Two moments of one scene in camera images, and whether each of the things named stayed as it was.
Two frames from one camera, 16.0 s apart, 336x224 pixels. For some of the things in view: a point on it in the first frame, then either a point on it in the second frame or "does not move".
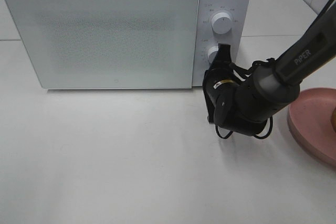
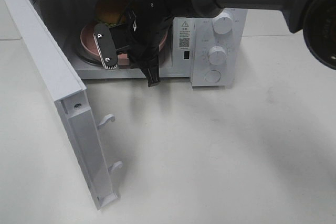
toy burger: (333, 119) -> (108, 10)
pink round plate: (310, 120) -> (88, 43)
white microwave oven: (85, 30) does not move
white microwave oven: (109, 38) -> (64, 81)
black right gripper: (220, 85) -> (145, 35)
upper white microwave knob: (222, 22) does not move
